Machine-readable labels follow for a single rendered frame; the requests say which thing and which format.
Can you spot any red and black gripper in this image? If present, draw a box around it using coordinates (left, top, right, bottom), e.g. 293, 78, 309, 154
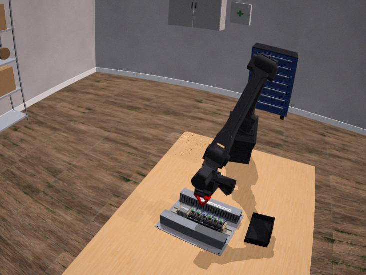
194, 184, 220, 207

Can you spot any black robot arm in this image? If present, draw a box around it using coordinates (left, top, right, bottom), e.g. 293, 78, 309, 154
191, 53, 280, 196

